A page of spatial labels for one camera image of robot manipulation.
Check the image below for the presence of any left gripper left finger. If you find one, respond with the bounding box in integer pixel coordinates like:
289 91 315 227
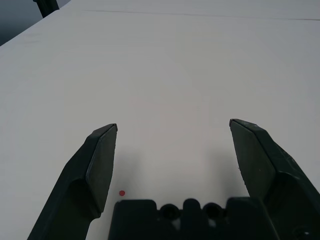
26 123 118 240

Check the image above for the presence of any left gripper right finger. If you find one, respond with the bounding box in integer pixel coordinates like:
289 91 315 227
229 118 320 240

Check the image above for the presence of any black-framed side table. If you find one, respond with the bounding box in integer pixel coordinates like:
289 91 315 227
32 0 61 19

